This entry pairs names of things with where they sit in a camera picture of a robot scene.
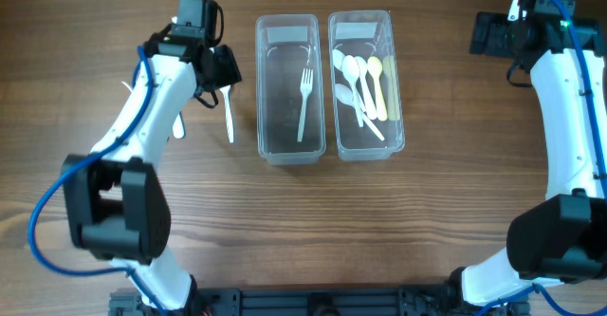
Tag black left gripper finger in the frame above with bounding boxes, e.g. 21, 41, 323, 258
215, 45, 242, 84
212, 52, 237, 89

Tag white fork sideways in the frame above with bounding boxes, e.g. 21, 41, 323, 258
297, 68, 314, 142

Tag cream yellow plastic spoon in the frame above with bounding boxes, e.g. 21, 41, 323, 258
367, 56, 388, 121

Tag white wide-handled plastic spoon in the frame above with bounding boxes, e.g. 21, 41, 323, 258
355, 56, 377, 120

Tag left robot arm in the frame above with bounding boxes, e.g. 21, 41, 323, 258
61, 0, 242, 315

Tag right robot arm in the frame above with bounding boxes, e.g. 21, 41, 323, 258
231, 0, 606, 315

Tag clear container left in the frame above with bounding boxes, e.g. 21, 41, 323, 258
256, 14, 326, 165

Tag white plastic fork rightmost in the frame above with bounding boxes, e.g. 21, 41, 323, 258
220, 85, 234, 143

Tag white fork far left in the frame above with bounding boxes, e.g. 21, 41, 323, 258
121, 82, 133, 93

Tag white wide-handled plastic fork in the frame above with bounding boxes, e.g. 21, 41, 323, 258
172, 113, 186, 139

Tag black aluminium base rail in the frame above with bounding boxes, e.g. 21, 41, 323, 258
107, 282, 530, 316

